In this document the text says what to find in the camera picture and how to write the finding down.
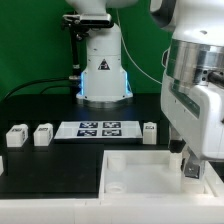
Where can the white part at left edge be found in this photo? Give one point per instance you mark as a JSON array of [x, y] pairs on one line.
[[1, 166]]

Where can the white L-shaped obstacle wall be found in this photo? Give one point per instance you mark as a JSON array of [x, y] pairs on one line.
[[151, 210]]

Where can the black camera on stand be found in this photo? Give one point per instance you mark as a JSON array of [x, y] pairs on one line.
[[78, 26]]

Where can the plate with fiducial markers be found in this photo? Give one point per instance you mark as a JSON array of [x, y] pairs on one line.
[[99, 130]]

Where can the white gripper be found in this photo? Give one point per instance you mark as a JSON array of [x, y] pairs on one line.
[[198, 118]]

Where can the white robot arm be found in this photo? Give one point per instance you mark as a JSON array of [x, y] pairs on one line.
[[195, 55]]

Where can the white square tabletop part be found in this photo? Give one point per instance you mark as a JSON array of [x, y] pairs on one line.
[[150, 173]]

